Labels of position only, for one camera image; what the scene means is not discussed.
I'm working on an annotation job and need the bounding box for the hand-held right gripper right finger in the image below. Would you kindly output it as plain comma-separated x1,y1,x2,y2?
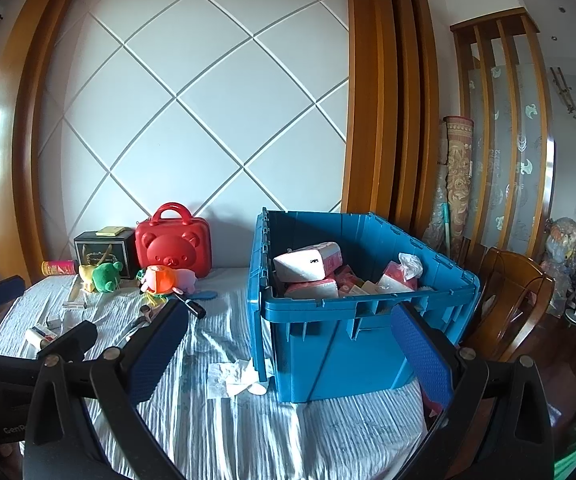
390,302,556,480

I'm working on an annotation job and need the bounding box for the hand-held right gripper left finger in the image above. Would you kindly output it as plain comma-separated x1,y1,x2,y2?
22,300,191,480

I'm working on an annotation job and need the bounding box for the green and yellow plush toy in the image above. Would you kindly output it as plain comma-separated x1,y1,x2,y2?
78,260,124,293

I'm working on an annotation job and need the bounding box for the orange plush toy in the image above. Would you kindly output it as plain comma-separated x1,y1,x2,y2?
138,265,181,298

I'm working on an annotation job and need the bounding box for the blue plastic storage crate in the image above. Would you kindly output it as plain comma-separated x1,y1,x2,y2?
247,208,483,405

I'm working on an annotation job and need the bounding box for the white roll with red label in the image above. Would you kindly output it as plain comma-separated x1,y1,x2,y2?
25,326,58,348

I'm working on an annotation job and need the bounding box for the pink and yellow can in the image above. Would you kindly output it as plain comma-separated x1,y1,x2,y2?
42,259,79,276

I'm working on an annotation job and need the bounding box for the crumpled white tissue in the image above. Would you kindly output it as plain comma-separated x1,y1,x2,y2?
207,359,269,400

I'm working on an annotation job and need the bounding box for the red tissue pack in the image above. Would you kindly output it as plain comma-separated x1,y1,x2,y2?
375,260,419,292

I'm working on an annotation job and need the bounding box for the black gift box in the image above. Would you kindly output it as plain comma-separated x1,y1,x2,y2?
74,230,137,280

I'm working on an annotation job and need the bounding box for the clear plastic bag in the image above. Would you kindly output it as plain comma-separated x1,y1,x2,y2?
398,252,425,281

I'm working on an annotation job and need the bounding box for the white striped bedsheet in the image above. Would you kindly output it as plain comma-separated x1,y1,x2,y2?
0,265,429,480

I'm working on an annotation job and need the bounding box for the red bear suitcase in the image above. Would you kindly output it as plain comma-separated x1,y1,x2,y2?
135,202,212,277

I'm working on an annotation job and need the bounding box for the brown wooden chair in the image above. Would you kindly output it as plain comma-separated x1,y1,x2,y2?
460,246,556,356

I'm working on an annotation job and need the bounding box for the white and pink tissue pack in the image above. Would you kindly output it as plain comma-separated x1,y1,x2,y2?
274,241,343,281

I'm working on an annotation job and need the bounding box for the plastic wrapped roll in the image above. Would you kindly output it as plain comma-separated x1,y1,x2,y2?
425,165,451,246

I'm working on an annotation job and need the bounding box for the plastic bagged toy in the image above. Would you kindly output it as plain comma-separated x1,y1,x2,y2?
543,217,576,263

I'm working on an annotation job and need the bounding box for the rolled patterned carpet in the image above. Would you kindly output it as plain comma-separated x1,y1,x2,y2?
443,116,475,256

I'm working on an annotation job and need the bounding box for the wooden partition screen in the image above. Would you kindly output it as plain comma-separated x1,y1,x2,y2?
450,7,556,261

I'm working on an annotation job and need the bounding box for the black handled tool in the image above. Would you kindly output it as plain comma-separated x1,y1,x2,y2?
170,292,207,320

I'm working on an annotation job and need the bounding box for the teal mop handle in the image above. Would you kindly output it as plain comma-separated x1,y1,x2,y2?
443,205,456,256

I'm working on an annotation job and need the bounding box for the wooden wall frame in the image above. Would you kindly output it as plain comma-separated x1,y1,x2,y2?
0,0,441,281

